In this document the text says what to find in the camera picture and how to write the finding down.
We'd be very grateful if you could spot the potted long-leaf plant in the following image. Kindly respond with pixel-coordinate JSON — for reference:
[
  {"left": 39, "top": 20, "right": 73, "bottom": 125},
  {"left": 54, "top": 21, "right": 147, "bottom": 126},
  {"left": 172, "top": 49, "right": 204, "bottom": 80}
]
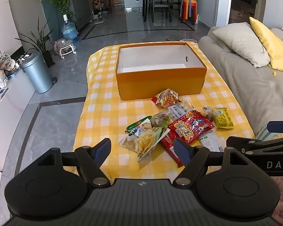
[{"left": 15, "top": 16, "right": 58, "bottom": 68}]

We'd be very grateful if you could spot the small grey snack packet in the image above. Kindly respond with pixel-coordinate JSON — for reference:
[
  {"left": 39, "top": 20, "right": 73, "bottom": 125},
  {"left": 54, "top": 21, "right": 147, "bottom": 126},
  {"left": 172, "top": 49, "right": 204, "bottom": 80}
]
[{"left": 202, "top": 106, "right": 215, "bottom": 123}]

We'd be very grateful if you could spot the white top dining table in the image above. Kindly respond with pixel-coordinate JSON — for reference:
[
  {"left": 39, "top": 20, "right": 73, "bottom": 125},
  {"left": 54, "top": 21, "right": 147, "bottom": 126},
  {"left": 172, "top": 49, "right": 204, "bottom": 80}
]
[{"left": 140, "top": 0, "right": 198, "bottom": 24}]

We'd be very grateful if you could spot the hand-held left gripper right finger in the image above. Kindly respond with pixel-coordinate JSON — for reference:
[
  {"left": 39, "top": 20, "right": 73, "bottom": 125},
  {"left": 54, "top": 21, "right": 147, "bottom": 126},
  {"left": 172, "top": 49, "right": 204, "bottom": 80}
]
[{"left": 173, "top": 137, "right": 250, "bottom": 187}]

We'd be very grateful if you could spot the orange snack bag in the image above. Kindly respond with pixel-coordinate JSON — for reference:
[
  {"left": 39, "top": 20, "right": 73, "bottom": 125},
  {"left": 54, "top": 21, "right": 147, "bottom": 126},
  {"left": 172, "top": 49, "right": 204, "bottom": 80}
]
[{"left": 151, "top": 89, "right": 180, "bottom": 108}]

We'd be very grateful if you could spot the grey cabinet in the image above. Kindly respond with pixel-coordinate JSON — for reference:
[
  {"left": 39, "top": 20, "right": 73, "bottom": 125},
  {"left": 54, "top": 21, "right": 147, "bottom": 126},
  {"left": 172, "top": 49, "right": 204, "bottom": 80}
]
[{"left": 68, "top": 0, "right": 92, "bottom": 32}]

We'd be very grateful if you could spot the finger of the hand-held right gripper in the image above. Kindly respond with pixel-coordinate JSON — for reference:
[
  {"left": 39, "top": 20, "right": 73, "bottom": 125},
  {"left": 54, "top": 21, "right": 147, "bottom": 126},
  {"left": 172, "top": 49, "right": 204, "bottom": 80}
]
[
  {"left": 268, "top": 121, "right": 283, "bottom": 133},
  {"left": 226, "top": 135, "right": 283, "bottom": 155}
]

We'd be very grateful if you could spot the beige pillow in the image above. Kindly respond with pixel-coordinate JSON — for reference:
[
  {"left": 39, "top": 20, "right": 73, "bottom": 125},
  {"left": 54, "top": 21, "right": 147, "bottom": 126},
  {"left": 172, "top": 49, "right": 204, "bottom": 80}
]
[{"left": 212, "top": 22, "right": 270, "bottom": 68}]

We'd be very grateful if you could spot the brown stuffed toy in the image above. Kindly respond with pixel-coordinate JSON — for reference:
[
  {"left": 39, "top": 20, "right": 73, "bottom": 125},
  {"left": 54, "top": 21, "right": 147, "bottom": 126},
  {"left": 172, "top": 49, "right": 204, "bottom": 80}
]
[{"left": 92, "top": 0, "right": 104, "bottom": 11}]

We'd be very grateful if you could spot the orange cardboard box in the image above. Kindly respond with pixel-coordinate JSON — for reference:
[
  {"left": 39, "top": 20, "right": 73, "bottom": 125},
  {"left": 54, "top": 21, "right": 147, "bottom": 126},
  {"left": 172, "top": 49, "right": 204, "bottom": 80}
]
[{"left": 115, "top": 41, "right": 207, "bottom": 101}]

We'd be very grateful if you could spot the white marble console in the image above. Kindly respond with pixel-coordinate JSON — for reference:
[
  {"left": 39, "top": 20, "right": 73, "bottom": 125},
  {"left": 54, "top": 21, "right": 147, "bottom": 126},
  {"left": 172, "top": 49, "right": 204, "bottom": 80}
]
[{"left": 0, "top": 67, "right": 38, "bottom": 170}]

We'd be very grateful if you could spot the clear bag of brown snacks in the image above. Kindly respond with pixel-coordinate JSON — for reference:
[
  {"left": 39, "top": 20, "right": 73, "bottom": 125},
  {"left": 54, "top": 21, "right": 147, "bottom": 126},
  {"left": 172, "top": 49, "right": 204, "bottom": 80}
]
[{"left": 150, "top": 112, "right": 172, "bottom": 128}]

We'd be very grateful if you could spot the yellow pillow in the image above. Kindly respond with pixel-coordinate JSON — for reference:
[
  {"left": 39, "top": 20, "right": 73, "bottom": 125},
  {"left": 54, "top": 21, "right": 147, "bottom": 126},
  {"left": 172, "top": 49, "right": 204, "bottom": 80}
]
[{"left": 249, "top": 16, "right": 283, "bottom": 74}]

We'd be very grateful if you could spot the white packet of round balls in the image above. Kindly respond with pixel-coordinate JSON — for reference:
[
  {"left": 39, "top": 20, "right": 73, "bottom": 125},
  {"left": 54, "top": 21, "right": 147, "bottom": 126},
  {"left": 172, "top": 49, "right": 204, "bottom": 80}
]
[{"left": 167, "top": 102, "right": 193, "bottom": 120}]

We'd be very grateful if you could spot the grey sofa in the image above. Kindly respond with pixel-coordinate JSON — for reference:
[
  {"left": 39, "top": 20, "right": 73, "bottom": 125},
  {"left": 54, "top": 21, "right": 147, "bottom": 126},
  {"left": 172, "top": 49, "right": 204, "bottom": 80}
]
[{"left": 198, "top": 25, "right": 283, "bottom": 142}]

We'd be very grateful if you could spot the round paper fan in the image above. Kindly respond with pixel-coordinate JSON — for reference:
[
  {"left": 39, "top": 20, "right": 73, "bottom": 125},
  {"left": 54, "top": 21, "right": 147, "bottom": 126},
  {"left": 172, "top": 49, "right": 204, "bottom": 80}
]
[{"left": 0, "top": 53, "right": 11, "bottom": 69}]

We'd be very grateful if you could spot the pink white rolling stool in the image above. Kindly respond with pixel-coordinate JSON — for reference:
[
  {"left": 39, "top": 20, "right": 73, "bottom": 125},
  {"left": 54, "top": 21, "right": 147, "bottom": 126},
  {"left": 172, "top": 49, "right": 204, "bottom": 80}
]
[{"left": 54, "top": 38, "right": 76, "bottom": 59}]

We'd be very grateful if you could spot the stack of coloured plastic stools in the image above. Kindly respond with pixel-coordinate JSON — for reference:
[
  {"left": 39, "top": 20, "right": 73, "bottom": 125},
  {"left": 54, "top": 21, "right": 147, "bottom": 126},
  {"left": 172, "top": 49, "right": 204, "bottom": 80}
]
[{"left": 179, "top": 0, "right": 198, "bottom": 25}]

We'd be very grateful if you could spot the yellow checked tablecloth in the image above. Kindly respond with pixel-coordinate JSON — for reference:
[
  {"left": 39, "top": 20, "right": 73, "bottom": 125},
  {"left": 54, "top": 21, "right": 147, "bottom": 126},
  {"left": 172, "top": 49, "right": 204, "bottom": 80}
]
[{"left": 73, "top": 40, "right": 255, "bottom": 186}]

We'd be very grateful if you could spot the green yellow dried fruit packet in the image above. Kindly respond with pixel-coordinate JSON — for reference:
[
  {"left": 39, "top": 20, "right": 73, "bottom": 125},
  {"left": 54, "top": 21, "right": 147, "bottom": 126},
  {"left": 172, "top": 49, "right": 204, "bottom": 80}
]
[{"left": 137, "top": 127, "right": 171, "bottom": 163}]

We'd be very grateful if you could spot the white woven basket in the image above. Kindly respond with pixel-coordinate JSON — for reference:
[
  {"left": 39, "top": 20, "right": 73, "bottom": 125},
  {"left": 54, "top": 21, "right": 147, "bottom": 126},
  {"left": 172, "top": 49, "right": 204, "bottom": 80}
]
[{"left": 0, "top": 73, "right": 10, "bottom": 87}]

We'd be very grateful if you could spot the large red noodle packet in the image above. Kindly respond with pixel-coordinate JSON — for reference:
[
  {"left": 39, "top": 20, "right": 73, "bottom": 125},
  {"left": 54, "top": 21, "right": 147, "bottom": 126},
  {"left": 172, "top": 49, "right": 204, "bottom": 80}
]
[{"left": 168, "top": 110, "right": 215, "bottom": 145}]

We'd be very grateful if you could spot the green sausage stick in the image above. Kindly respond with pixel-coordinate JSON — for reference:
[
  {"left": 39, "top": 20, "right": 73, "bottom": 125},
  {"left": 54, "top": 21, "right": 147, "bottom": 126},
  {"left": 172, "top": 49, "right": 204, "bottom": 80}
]
[{"left": 125, "top": 115, "right": 152, "bottom": 132}]

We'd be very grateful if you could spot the long red snack bar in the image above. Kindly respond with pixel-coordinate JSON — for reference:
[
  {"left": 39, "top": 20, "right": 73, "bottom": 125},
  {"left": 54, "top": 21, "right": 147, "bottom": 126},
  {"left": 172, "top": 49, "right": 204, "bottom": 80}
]
[{"left": 160, "top": 133, "right": 187, "bottom": 168}]

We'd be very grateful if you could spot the white green-label snack packet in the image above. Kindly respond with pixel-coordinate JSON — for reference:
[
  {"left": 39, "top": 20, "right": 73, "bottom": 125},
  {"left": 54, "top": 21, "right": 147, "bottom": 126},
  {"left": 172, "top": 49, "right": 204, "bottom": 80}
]
[{"left": 199, "top": 132, "right": 223, "bottom": 153}]

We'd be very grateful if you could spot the grey pedal bin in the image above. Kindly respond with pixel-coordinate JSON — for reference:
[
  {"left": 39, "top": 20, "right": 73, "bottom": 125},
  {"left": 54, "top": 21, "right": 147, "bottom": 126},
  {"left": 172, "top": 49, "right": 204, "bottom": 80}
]
[{"left": 22, "top": 51, "right": 57, "bottom": 94}]

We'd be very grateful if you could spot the blue water bottle with pump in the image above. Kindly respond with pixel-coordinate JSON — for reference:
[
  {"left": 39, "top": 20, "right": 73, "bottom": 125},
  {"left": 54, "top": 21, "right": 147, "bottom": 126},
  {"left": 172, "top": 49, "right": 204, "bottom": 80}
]
[{"left": 61, "top": 14, "right": 79, "bottom": 43}]

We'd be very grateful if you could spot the green striped cloth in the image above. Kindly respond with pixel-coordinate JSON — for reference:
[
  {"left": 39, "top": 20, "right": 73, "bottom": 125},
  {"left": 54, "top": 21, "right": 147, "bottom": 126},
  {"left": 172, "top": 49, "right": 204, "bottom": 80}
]
[{"left": 256, "top": 124, "right": 277, "bottom": 139}]

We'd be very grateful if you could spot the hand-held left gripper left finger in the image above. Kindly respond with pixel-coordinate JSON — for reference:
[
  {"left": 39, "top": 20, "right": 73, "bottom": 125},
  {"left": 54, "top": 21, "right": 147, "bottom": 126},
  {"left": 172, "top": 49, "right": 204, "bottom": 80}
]
[{"left": 36, "top": 138, "right": 112, "bottom": 187}]

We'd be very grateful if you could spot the yellow snack packet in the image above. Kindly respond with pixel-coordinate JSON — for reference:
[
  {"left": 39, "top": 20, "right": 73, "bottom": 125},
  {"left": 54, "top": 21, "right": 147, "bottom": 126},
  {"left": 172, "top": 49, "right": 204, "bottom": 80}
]
[{"left": 213, "top": 108, "right": 234, "bottom": 129}]

